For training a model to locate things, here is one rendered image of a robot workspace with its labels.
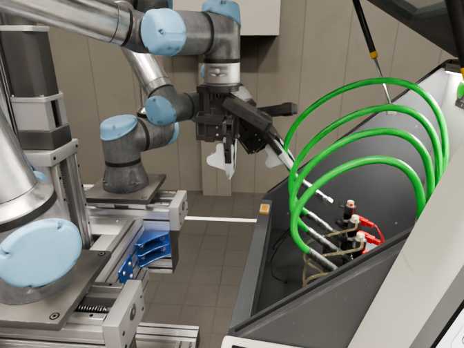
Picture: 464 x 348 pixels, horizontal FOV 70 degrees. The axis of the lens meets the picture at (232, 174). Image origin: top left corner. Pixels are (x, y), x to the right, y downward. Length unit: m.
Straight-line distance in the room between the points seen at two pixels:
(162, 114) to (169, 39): 0.29
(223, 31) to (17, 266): 0.51
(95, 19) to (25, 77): 0.28
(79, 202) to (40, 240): 0.50
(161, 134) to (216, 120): 0.50
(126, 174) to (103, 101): 2.55
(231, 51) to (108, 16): 0.23
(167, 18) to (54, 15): 0.19
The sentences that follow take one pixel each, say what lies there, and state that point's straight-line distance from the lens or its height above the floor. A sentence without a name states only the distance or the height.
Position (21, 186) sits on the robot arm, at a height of 1.31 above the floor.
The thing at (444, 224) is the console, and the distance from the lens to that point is 0.49.
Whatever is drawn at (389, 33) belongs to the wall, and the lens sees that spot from 3.43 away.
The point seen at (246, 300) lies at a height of 0.95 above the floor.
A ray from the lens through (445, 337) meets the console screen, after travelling 0.44.
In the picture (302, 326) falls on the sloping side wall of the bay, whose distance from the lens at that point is 0.67.
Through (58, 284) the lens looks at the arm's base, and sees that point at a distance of 0.77.
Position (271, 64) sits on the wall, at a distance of 3.25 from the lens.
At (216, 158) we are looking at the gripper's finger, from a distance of 0.74.
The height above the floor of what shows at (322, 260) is 1.10.
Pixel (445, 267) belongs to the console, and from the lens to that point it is 0.47.
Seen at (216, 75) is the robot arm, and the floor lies 1.44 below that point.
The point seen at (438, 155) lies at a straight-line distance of 0.82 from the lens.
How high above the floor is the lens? 1.50
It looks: 22 degrees down
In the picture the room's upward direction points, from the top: straight up
